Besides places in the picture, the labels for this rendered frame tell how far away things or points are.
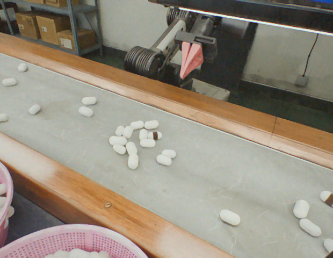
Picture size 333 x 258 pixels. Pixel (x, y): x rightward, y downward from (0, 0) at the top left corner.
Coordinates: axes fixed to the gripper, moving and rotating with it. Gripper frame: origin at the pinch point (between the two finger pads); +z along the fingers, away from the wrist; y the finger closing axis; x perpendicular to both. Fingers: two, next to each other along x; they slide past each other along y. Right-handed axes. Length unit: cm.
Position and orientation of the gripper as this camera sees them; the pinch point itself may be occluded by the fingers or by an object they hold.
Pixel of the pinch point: (182, 74)
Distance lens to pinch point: 57.0
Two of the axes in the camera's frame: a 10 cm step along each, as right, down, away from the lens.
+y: 8.7, 3.4, -3.5
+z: -4.1, 9.0, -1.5
